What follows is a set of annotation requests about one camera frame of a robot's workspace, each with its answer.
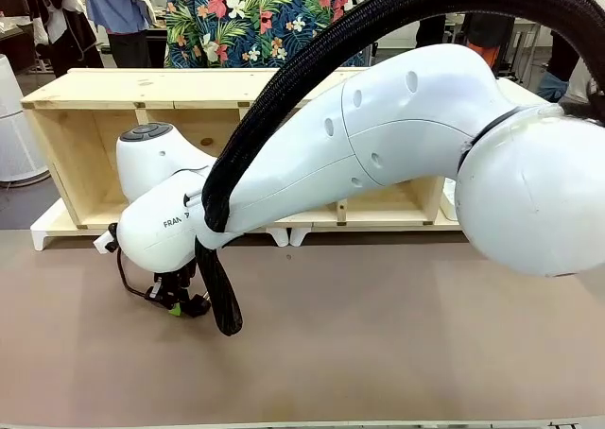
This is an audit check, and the white air purifier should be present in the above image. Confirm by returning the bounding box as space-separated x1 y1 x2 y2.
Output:
0 54 51 185

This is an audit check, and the person in black white clothes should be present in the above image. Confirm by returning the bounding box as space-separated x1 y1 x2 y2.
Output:
21 0 106 78

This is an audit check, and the person in floral shirt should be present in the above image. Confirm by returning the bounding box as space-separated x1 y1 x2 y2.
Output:
164 0 369 69

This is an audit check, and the person in grey shirt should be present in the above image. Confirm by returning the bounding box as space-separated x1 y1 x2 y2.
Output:
536 26 593 105

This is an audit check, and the person in blue shirt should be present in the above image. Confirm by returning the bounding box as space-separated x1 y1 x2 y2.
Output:
75 0 158 69

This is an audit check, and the black braided cable sleeve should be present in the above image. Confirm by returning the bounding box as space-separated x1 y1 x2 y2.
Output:
194 0 605 338

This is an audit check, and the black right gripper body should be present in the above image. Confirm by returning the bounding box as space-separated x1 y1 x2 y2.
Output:
152 260 199 299

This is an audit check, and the light wooden shelf unit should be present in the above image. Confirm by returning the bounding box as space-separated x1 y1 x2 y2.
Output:
21 66 465 236

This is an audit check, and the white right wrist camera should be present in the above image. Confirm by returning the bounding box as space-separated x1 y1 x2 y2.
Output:
93 222 121 257

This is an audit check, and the person in orange trousers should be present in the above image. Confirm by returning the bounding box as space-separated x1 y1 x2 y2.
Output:
465 11 515 78

